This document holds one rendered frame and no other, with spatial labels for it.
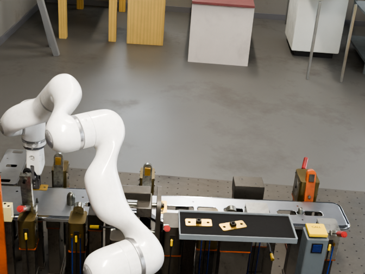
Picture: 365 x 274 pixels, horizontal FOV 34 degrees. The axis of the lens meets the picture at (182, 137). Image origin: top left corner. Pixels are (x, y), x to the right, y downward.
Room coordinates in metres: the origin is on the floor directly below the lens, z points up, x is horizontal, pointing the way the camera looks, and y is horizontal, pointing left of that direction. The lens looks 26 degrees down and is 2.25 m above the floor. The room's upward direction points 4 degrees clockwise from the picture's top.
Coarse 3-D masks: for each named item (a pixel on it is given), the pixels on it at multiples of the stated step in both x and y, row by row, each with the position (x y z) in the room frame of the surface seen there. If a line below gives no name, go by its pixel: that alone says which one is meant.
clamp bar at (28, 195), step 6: (24, 174) 1.72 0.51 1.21; (30, 174) 1.73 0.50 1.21; (24, 180) 1.70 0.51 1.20; (30, 180) 1.72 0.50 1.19; (24, 186) 1.72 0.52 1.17; (30, 186) 1.72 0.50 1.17; (24, 192) 1.73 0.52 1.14; (30, 192) 1.73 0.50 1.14; (24, 198) 1.73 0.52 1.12; (30, 198) 1.73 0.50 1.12; (24, 204) 1.73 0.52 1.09; (30, 204) 1.73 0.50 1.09
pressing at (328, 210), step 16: (16, 192) 1.94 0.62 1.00; (48, 192) 1.96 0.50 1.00; (64, 192) 1.97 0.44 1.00; (80, 192) 1.98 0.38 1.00; (16, 208) 1.84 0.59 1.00; (48, 208) 1.85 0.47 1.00; (64, 208) 1.86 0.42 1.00; (224, 208) 1.94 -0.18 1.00; (240, 208) 1.95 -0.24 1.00; (272, 208) 1.97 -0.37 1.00; (288, 208) 1.97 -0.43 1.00; (304, 208) 1.98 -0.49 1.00; (320, 208) 1.99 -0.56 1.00; (336, 208) 2.00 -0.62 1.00; (304, 224) 1.87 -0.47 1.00
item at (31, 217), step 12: (24, 216) 1.72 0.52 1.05; (36, 216) 1.74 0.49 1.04; (24, 228) 1.69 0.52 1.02; (36, 228) 1.72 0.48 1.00; (24, 240) 1.69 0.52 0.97; (36, 240) 1.72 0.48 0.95; (24, 252) 1.70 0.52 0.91; (36, 252) 1.73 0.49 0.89; (24, 264) 1.70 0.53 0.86; (36, 264) 1.72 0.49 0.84
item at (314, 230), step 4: (308, 224) 1.63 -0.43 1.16; (312, 224) 1.64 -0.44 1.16; (316, 224) 1.64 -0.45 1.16; (320, 224) 1.64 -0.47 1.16; (308, 228) 1.61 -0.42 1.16; (312, 228) 1.61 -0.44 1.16; (316, 228) 1.61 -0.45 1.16; (320, 228) 1.62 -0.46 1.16; (324, 228) 1.62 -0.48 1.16; (308, 232) 1.60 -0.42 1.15; (312, 232) 1.59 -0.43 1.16; (316, 232) 1.59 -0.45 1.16; (320, 232) 1.59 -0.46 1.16; (324, 232) 1.60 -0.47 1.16; (316, 236) 1.58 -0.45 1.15; (320, 236) 1.58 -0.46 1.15; (324, 236) 1.58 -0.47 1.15
